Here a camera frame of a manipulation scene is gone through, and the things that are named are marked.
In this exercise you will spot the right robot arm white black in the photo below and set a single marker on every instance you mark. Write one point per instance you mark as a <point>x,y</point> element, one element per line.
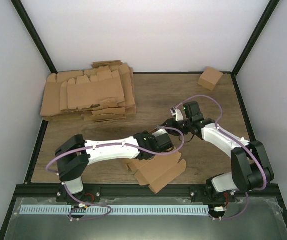
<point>250,165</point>

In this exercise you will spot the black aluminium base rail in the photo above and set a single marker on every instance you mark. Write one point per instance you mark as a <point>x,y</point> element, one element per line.
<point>97,192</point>

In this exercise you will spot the folded brown cardboard box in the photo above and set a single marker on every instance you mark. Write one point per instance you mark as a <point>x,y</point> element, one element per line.
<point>210,78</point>

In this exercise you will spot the stack of flat cardboard boxes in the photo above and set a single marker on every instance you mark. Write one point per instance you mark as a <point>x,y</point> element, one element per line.
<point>103,93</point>

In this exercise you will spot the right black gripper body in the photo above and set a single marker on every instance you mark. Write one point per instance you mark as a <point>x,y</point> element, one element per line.
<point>184,128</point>

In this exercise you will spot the light blue slotted cable duct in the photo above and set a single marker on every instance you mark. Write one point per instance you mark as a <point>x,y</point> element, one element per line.
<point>117,210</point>

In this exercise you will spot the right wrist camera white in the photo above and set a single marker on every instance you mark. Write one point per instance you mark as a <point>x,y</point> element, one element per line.
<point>177,114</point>

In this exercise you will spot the black enclosure frame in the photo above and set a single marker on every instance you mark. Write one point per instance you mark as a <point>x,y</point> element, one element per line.
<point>241,69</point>

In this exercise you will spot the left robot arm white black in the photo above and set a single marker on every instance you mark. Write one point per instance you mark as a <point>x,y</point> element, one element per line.
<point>141,146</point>

